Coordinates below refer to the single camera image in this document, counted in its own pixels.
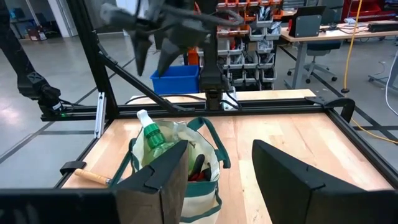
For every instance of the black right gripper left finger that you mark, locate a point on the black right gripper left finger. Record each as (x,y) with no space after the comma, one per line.
(155,199)

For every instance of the black curved frame bracket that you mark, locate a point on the black curved frame bracket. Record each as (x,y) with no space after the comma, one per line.
(345,104)

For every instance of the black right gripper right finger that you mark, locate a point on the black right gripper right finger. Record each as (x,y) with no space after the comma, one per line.
(295,193)

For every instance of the wooden office desk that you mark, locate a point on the wooden office desk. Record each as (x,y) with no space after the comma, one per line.
(311,37)

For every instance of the parts bin rack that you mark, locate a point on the parts bin rack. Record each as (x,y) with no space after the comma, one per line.
(261,46)

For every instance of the cream and green canvas bag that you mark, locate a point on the cream and green canvas bag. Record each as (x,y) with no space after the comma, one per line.
(202,199)

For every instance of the green spray bottle white nozzle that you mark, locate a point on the green spray bottle white nozzle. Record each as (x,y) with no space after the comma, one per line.
(154,137)

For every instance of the silver aluminium bracket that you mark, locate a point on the silver aluminium bracket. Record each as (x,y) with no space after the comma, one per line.
(100,115)

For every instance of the black aluminium table frame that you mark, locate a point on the black aluminium table frame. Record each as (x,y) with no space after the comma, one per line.
(280,107)

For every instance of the office chair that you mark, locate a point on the office chair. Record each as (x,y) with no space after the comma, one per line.
(320,46)

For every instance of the red tool chest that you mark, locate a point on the red tool chest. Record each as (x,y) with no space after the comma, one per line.
(367,9)

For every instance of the blue plastic bin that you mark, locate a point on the blue plastic bin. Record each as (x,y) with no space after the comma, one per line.
(177,81)

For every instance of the black desktop screen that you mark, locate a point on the black desktop screen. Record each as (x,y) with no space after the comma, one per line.
(306,25)

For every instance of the black frame clamp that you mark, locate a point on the black frame clamp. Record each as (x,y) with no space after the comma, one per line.
(73,166)

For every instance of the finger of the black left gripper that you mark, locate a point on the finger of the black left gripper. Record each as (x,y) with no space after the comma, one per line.
(168,56)
(141,53)

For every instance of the red garden gloves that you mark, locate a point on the red garden gloves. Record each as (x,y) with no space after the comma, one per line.
(202,178)

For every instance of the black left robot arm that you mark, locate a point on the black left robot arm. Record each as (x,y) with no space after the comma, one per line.
(211,77)

